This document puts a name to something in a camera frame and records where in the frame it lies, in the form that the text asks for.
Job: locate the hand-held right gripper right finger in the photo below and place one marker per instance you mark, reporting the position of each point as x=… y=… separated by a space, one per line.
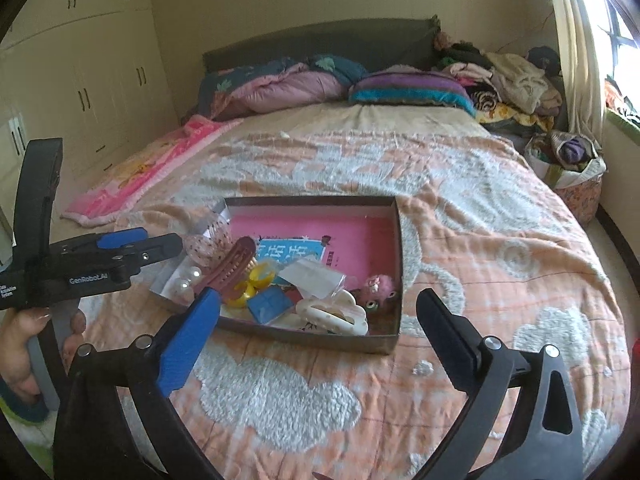
x=447 y=332

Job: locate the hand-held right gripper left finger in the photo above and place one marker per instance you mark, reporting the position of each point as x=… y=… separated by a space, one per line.
x=187 y=345

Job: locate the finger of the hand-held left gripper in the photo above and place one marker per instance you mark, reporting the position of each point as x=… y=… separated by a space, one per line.
x=155 y=249
x=122 y=237

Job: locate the pearl hair clip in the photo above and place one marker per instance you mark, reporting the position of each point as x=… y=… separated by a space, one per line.
x=186 y=284

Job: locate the maroon hair clip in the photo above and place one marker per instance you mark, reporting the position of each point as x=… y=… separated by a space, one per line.
x=230 y=265

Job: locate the small blue box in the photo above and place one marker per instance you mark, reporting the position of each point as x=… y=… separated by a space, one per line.
x=272 y=306

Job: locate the yellow translucent hair clip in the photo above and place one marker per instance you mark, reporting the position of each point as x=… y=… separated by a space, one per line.
x=257 y=280

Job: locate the white cloud hair claw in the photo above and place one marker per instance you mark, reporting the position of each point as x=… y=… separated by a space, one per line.
x=330 y=315

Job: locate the silvery plastic packet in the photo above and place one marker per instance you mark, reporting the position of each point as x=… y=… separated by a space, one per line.
x=312 y=279

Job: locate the cardboard box with pink bottom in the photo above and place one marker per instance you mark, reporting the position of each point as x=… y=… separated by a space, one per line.
x=350 y=230

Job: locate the person's left hand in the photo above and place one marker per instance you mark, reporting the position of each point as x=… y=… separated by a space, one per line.
x=17 y=350

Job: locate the pink polka dot pouch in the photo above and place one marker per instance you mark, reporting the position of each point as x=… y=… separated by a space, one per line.
x=205 y=251

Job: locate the pink printed blanket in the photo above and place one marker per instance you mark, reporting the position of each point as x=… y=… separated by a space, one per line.
x=145 y=175

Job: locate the blue printed card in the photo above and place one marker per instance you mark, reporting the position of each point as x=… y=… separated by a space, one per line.
x=292 y=251

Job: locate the green and white cloth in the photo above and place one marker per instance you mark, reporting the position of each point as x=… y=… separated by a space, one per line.
x=25 y=435

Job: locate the cream wardrobe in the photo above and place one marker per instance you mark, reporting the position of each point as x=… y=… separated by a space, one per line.
x=85 y=75

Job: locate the red object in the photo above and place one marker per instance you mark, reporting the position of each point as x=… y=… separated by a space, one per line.
x=636 y=350

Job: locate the floral bag of clothes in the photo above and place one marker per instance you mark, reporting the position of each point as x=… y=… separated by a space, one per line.
x=580 y=175

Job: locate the pink and teal folded comforter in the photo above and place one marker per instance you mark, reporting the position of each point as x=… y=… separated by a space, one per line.
x=285 y=87

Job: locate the beige bed sheet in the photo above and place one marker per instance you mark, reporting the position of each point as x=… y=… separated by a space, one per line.
x=380 y=120

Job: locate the purple striped fuzzy pillow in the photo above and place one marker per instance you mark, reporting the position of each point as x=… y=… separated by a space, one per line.
x=410 y=87

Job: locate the pile of clothes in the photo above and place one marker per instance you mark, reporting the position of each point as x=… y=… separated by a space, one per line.
x=520 y=80

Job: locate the dark bed headboard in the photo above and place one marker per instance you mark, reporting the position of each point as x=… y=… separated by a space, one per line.
x=320 y=42

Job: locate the colourful patterned cloth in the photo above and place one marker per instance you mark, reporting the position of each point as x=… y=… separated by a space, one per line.
x=622 y=105

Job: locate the cream curtain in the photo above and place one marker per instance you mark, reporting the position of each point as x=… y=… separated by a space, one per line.
x=575 y=50

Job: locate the window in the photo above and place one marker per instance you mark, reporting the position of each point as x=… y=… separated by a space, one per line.
x=625 y=15

